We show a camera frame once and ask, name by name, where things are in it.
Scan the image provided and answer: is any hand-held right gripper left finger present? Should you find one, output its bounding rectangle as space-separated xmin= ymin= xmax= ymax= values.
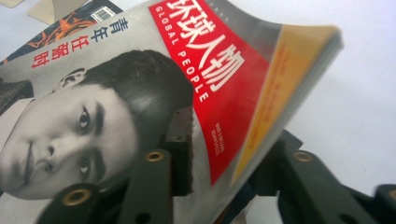
xmin=163 ymin=105 xmax=194 ymax=197

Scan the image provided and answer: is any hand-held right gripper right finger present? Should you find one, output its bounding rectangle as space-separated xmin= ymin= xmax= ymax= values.
xmin=248 ymin=129 xmax=303 ymax=197

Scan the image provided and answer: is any grey portrait magazine red banner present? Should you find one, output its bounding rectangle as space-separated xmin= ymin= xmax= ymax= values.
xmin=0 ymin=0 xmax=345 ymax=224

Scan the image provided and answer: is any dark blue lava-pattern magazine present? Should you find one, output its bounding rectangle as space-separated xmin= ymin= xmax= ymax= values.
xmin=0 ymin=0 xmax=124 ymax=66

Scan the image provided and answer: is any clear acrylic magazine rack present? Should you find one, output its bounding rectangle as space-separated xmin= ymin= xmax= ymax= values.
xmin=0 ymin=0 xmax=92 ymax=26

